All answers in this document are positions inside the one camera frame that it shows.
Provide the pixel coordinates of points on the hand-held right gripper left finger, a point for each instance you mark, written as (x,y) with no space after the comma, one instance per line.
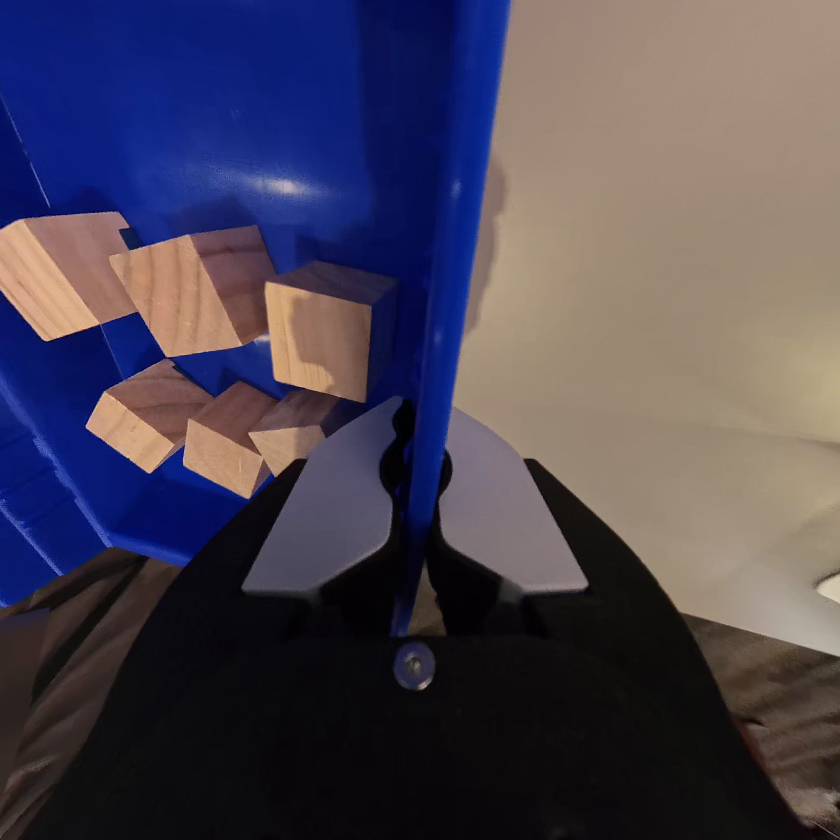
(328,525)

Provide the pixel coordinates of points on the white plastic object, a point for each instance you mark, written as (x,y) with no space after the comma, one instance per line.
(830,585)

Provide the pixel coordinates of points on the pile of wooden cubes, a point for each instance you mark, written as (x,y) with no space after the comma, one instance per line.
(197,295)

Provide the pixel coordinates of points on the blue plastic bin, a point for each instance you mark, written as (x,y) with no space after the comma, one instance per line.
(229,131)

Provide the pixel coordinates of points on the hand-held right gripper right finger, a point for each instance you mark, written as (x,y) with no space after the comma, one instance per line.
(512,525)

